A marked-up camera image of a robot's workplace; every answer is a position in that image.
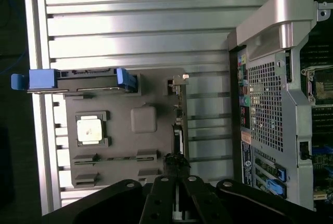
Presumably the green motherboard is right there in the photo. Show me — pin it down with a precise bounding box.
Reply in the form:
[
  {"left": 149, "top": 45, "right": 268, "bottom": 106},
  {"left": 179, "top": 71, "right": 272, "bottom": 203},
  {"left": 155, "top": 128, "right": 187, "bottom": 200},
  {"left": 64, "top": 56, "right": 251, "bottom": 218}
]
[{"left": 299, "top": 0, "right": 333, "bottom": 201}]

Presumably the hard disk in blue caddy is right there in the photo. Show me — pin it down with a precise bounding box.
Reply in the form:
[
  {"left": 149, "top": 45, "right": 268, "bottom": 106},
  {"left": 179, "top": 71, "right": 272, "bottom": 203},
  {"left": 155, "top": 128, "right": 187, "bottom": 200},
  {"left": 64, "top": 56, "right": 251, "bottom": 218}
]
[{"left": 10, "top": 68, "right": 138, "bottom": 95}]

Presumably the CPU socket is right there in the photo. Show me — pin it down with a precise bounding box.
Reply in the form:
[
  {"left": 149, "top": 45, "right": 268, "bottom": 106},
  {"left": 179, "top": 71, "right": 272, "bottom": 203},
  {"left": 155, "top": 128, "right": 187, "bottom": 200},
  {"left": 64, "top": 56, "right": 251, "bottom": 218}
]
[{"left": 301, "top": 64, "right": 333, "bottom": 108}]

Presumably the open dark PC case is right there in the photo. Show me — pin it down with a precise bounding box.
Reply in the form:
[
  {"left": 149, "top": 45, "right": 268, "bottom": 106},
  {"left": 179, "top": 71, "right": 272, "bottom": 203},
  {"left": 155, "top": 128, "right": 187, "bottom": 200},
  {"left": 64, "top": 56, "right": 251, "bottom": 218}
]
[{"left": 226, "top": 0, "right": 333, "bottom": 213}]

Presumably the silver CPU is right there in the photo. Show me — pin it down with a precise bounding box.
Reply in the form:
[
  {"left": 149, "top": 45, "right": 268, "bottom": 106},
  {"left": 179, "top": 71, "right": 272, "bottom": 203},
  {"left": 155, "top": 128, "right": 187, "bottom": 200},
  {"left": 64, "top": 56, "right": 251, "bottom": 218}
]
[{"left": 76, "top": 115, "right": 104, "bottom": 146}]

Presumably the grey parts rack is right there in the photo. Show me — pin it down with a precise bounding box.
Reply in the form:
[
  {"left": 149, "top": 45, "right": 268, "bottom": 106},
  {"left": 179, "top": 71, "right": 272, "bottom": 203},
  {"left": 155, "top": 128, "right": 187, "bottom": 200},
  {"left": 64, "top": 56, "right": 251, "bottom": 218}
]
[{"left": 53, "top": 67, "right": 188, "bottom": 189}]

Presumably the grey case handle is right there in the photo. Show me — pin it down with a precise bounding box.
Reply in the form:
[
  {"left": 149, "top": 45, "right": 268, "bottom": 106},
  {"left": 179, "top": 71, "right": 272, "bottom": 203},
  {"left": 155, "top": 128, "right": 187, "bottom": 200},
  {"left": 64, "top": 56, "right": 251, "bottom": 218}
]
[{"left": 235, "top": 0, "right": 317, "bottom": 49}]

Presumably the green RAM stick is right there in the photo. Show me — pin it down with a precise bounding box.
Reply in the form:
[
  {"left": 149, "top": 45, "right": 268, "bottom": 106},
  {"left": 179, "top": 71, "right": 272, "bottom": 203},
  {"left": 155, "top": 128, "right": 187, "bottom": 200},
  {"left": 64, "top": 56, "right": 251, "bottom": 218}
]
[{"left": 73, "top": 155, "right": 157, "bottom": 163}]

